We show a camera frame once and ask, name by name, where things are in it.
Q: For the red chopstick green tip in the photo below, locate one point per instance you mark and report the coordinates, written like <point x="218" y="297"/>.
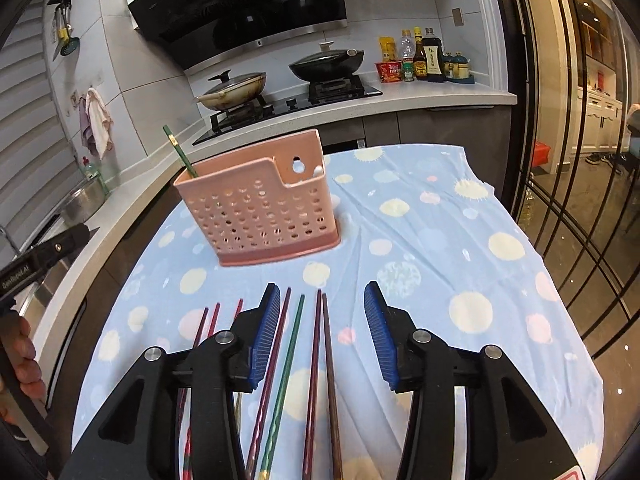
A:
<point x="215" y="315"/>

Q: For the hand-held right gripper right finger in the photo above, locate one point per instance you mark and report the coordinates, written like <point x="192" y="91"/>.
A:
<point x="381" y="340"/>

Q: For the blue condiment jar set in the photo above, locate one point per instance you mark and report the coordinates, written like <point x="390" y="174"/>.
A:
<point x="457" y="67"/>

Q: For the wok with glass lid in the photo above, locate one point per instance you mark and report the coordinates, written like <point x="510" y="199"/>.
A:
<point x="232" y="90"/>

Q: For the dark soy sauce bottle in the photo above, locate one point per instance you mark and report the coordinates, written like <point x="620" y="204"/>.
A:
<point x="434" y="57"/>

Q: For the person's left hand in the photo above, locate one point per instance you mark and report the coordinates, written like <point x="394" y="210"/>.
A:
<point x="25" y="355"/>

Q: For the maroon chopstick gold band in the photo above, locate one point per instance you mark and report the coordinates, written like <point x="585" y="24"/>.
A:
<point x="312" y="385"/>

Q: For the black gas stove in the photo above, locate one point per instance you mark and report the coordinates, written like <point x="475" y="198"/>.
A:
<point x="300" y="102"/>

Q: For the metal basin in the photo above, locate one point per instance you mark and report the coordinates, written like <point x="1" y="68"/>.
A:
<point x="82" y="202"/>

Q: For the wall outlet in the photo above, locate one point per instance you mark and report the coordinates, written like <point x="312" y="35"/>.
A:
<point x="457" y="16"/>

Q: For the black wok with lid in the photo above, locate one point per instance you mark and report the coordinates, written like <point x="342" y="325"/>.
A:
<point x="325" y="62"/>

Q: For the white towel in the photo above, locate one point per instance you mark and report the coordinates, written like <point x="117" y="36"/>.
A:
<point x="100" y="120"/>

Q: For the green twisted chopstick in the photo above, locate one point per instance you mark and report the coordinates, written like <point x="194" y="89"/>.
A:
<point x="285" y="385"/>

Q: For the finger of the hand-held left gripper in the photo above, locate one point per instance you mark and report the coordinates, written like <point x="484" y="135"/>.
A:
<point x="62" y="245"/>

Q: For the green bottle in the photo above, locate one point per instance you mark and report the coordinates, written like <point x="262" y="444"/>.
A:
<point x="95" y="175"/>

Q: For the black range hood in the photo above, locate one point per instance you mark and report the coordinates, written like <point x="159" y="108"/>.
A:
<point x="240" y="5"/>

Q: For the pink perforated utensil holder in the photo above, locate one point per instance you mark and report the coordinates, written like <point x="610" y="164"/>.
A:
<point x="250" y="210"/>

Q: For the clear plastic bottle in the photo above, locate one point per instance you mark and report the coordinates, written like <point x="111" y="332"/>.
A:
<point x="406" y="47"/>

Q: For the red box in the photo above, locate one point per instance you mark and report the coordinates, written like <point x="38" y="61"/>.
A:
<point x="541" y="155"/>

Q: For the yellow packet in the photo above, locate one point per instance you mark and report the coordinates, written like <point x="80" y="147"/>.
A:
<point x="387" y="49"/>

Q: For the small green-cap jar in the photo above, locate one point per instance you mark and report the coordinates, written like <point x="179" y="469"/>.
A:
<point x="409" y="72"/>

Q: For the window blind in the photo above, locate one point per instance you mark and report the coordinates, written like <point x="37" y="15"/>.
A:
<point x="30" y="135"/>

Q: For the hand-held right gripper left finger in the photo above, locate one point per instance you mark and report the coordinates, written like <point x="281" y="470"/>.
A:
<point x="265" y="340"/>

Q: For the red instant noodle cup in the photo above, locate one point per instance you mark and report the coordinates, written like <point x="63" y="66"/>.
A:
<point x="389" y="72"/>

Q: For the purple cloth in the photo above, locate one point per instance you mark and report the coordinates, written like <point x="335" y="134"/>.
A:
<point x="86" y="130"/>

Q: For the blue printed tablecloth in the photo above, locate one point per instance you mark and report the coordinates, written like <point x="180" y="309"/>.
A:
<point x="450" y="210"/>

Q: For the sliding glass door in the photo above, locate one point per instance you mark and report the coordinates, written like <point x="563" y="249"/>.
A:
<point x="565" y="160"/>

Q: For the hanging kitchen utensils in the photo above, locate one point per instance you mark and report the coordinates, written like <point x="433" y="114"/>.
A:
<point x="65" y="30"/>

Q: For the brown chopstick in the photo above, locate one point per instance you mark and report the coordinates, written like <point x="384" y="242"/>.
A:
<point x="332" y="400"/>

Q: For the yellow-cap sauce bottle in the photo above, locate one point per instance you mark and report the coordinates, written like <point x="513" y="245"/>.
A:
<point x="420" y="57"/>

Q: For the dark red twisted chopstick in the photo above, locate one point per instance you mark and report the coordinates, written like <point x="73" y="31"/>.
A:
<point x="263" y="410"/>

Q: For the green chopstick gold band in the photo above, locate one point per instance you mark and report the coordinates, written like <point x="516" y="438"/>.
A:
<point x="180" y="152"/>

